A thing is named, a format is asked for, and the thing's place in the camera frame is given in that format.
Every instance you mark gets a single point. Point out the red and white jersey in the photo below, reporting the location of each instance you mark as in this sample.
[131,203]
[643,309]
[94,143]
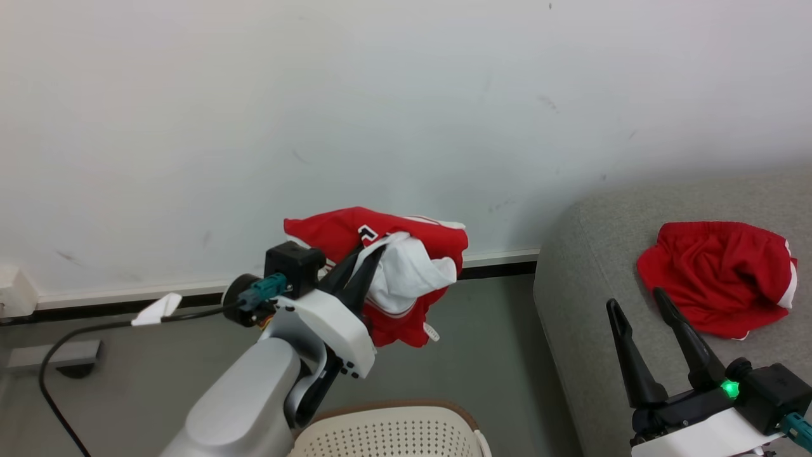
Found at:
[330,231]

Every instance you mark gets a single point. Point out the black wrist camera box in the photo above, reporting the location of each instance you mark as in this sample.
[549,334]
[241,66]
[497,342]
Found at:
[774,393]
[295,266]

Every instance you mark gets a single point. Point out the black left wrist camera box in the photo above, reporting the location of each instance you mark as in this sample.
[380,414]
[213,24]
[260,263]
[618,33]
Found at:
[295,266]

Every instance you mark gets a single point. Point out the grey fabric sofa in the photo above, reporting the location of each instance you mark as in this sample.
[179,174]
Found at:
[590,285]

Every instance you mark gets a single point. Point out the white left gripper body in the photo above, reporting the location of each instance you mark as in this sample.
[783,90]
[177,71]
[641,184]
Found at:
[330,330]

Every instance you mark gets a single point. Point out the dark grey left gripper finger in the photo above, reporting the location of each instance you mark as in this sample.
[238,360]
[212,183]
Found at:
[346,270]
[368,273]

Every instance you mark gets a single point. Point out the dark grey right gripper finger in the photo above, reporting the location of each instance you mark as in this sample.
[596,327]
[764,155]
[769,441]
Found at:
[694,352]
[637,368]

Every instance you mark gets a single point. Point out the red shorts with white trim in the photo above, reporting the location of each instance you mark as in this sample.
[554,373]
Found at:
[717,279]

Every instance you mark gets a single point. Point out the black and white baseboard strip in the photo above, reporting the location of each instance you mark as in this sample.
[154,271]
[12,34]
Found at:
[495,265]

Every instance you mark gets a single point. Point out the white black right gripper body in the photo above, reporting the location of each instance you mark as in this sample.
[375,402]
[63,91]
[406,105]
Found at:
[691,431]

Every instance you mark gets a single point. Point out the cream perforated laundry basket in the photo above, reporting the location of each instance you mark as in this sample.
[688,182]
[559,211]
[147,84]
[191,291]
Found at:
[387,435]

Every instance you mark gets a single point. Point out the white wall box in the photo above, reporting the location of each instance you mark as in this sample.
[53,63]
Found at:
[14,293]

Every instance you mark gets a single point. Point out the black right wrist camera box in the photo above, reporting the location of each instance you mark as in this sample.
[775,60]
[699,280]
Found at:
[774,393]

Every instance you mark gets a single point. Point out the grey floor block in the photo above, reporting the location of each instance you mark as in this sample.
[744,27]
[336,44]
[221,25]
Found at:
[54,355]

